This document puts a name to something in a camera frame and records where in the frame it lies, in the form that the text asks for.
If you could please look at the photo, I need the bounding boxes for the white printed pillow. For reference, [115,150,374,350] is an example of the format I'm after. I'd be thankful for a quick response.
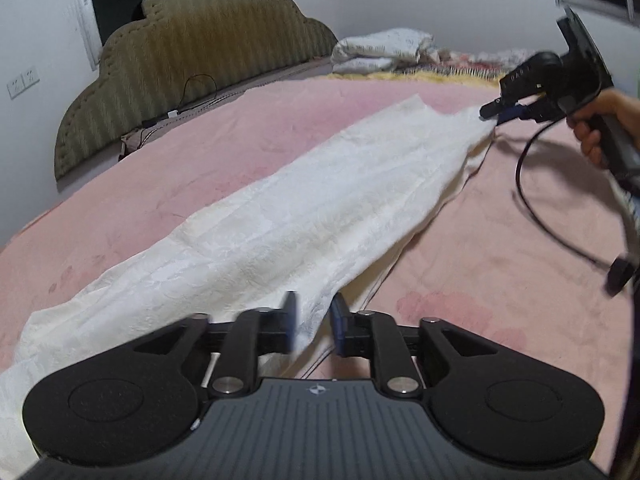
[332,27,436,62]
[331,57,397,75]

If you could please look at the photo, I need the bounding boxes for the person's right hand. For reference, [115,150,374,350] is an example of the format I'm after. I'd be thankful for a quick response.
[567,89,640,170]

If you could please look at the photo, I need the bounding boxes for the pink blanket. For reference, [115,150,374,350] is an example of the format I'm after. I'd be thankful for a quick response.
[0,72,640,480]

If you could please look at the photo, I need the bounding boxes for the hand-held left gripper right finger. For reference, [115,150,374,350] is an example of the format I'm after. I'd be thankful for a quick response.
[329,292,501,397]

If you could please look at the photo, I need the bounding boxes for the thin black charging wire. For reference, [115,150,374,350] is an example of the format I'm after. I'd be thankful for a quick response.
[140,74,219,133]

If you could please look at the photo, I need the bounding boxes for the black cable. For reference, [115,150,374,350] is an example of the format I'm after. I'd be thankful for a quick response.
[514,119,640,297]

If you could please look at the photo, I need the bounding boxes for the beige crumpled cloth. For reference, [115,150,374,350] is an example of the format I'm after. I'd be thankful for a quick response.
[118,129,153,162]

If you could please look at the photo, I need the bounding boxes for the white pants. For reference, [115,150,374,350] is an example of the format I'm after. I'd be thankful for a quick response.
[0,95,501,480]

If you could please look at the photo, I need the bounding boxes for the floral quilt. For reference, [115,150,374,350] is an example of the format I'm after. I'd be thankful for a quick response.
[397,47,532,80]

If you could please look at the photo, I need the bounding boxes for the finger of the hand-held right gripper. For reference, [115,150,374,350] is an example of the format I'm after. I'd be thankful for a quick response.
[479,99,567,126]

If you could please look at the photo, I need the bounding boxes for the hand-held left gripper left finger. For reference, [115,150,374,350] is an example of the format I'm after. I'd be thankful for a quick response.
[131,291,300,397]

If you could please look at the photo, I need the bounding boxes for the yellow blanket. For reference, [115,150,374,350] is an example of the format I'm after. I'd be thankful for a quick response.
[326,68,507,90]

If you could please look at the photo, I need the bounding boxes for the olive padded headboard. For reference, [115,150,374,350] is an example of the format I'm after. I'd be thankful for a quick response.
[54,0,340,181]

